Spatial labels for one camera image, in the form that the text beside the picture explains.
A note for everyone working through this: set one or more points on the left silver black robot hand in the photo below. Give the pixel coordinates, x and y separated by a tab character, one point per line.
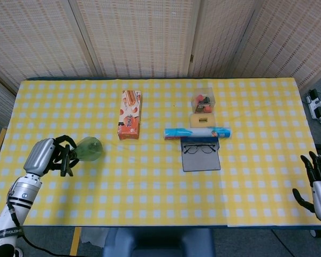
49	158

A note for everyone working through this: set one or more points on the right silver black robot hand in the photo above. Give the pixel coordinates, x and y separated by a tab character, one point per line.
317	184

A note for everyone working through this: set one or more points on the green plastic bottle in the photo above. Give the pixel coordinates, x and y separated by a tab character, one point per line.
88	149

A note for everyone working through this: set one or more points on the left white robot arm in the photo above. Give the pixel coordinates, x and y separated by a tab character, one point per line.
12	211

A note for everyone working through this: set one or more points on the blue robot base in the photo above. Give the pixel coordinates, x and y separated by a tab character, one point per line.
159	242

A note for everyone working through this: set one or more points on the white power strip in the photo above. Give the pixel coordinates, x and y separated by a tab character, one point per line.
315	104

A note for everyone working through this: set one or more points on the orange snack box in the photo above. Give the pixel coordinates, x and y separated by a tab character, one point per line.
130	115

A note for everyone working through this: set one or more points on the yellow checkered tablecloth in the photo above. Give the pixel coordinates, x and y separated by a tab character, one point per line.
155	166

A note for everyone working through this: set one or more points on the blue cling film roll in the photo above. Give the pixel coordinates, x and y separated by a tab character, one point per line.
198	133

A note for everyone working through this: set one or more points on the yellow sponge block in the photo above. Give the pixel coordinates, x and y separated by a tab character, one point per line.
202	119

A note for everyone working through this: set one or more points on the clear box with toys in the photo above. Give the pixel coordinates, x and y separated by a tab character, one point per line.
203	102

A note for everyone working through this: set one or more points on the wooden folding screen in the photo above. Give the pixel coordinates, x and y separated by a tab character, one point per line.
160	37

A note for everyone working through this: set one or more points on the black frame eyeglasses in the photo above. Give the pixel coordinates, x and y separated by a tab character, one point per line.
199	149

